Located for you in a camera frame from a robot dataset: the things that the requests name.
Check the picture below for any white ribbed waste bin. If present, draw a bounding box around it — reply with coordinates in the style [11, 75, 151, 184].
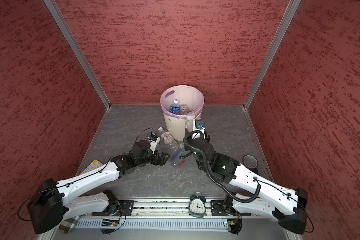
[161, 85, 205, 142]

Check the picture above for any aluminium rail frame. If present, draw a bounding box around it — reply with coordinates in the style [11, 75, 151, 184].
[75, 197, 278, 234]

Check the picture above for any plaid checkered pouch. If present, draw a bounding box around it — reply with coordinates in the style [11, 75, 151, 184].
[59, 216, 80, 234]

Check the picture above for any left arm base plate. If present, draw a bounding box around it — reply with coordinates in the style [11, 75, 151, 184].
[91, 200, 135, 217]

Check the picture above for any purple bin liner bag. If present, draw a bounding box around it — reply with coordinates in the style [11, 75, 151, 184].
[160, 85, 205, 120]

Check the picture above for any brown tape roll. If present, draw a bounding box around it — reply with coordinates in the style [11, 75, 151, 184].
[243, 155, 258, 169]

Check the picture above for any left corner aluminium post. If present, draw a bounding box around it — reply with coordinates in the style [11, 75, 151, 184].
[44, 0, 112, 111]

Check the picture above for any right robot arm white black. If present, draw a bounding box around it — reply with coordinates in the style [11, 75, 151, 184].
[183, 130, 310, 235]

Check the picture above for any green alarm clock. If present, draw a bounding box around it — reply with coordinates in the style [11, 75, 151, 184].
[188, 192, 207, 218]

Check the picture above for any right corner aluminium post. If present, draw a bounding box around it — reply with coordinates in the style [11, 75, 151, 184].
[244, 0, 301, 111]

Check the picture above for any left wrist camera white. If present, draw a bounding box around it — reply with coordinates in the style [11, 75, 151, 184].
[148, 134, 161, 153]

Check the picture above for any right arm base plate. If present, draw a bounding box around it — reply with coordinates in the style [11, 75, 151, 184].
[210, 200, 252, 217]

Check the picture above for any white red label bottle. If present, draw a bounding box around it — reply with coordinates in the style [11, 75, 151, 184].
[158, 127, 181, 153]

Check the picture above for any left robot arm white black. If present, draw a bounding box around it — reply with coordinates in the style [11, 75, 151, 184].
[27, 141, 171, 235]

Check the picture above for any corner aluminium post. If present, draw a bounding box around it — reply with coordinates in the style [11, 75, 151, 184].
[244, 0, 301, 111]
[44, 0, 112, 111]

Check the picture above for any beige calculator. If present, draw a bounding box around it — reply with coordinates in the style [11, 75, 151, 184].
[80, 160, 104, 175]

